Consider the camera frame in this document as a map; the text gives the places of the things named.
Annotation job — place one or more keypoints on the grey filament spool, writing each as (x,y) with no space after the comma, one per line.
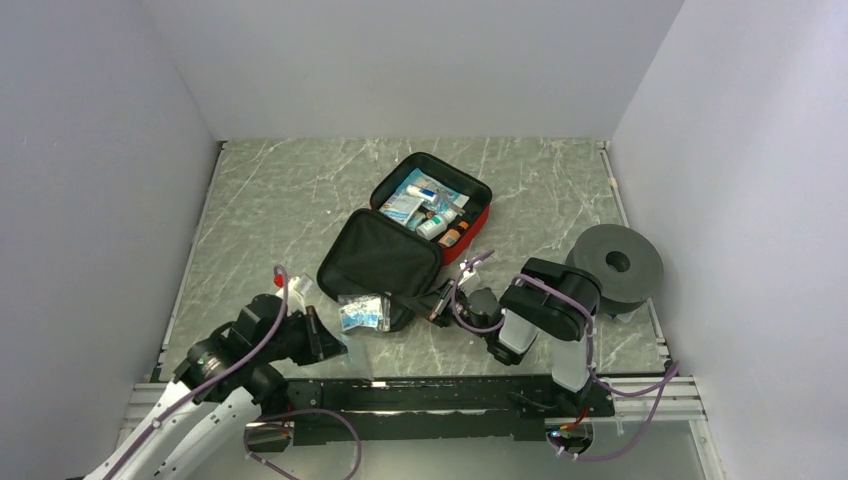
(626,263)

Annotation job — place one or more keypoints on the white gauze dressing packet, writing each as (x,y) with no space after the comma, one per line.
(400,208)

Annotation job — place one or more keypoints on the teal header small items bag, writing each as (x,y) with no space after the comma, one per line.
(417,219)

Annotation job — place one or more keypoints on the white bottle green label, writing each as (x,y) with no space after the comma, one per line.
(436,225)

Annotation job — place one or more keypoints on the alcohol wipes clear bag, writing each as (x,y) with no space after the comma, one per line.
(364,311)

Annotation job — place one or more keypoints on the red medicine kit case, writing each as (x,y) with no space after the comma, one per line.
(376,255)

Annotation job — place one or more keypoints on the blue cotton swab packet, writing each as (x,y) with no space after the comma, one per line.
(449,199)

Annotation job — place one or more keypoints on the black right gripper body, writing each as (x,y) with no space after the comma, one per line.
(462,307)

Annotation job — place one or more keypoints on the white bandage roll blue label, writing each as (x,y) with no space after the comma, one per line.
(422,193)

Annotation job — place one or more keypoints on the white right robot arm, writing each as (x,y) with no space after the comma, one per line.
(544,297)

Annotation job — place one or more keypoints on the adhesive bandages clear bag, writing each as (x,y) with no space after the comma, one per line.
(357,357)

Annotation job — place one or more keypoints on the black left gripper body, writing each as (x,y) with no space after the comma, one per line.
(293,341)

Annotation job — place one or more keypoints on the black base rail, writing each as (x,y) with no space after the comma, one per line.
(519,407)

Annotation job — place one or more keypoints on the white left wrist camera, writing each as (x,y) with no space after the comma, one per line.
(298,288)

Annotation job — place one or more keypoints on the brown bottle orange cap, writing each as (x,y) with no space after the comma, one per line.
(453,234)

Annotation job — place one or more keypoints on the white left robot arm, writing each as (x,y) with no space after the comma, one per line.
(225,381)

